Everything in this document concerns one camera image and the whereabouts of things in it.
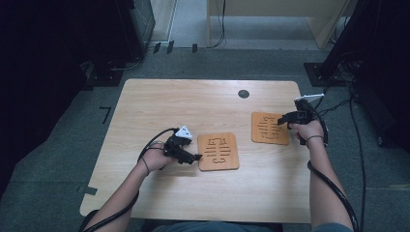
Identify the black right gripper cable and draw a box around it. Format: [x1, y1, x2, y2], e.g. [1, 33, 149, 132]
[303, 99, 361, 232]

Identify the person's right hand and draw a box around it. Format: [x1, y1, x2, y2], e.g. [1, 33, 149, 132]
[287, 119, 326, 147]

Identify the square carved wooden coaster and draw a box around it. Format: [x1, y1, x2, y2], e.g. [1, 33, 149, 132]
[196, 131, 241, 172]
[250, 111, 291, 146]

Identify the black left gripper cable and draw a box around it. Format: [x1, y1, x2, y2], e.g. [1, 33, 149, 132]
[77, 127, 180, 232]

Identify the light wooden desk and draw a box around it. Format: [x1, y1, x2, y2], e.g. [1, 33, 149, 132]
[206, 0, 359, 50]

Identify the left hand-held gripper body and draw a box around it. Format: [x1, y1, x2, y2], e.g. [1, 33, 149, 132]
[162, 125, 194, 160]

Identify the person's left hand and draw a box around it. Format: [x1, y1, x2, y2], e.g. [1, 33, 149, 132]
[139, 141, 176, 174]

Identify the black left wrist band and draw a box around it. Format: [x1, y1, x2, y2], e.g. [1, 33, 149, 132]
[140, 157, 151, 177]

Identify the glass-fronted dark cabinet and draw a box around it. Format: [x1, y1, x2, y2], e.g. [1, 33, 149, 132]
[130, 0, 157, 59]

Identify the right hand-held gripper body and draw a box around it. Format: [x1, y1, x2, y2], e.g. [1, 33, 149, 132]
[292, 93, 326, 126]

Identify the black hanging desk cable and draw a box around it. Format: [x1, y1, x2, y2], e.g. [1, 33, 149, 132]
[207, 0, 227, 49]

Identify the black wrist band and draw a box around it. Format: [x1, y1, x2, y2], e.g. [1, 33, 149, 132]
[305, 134, 325, 147]
[140, 157, 151, 177]

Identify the dark curtain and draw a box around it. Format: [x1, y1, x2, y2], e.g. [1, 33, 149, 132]
[0, 0, 144, 201]
[322, 0, 410, 153]

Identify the black right wrist band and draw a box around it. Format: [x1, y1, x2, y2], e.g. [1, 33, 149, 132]
[305, 134, 325, 147]

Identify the forked black floor cable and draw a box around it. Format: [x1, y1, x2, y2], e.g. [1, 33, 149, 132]
[313, 85, 352, 122]

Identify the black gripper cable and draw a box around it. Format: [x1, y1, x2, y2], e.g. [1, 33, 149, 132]
[303, 99, 361, 232]
[77, 127, 180, 232]

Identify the long black floor cable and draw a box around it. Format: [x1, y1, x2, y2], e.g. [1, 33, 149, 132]
[348, 82, 367, 232]

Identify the black stand base plate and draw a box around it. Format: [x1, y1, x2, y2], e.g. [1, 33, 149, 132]
[84, 67, 125, 88]
[304, 62, 349, 88]

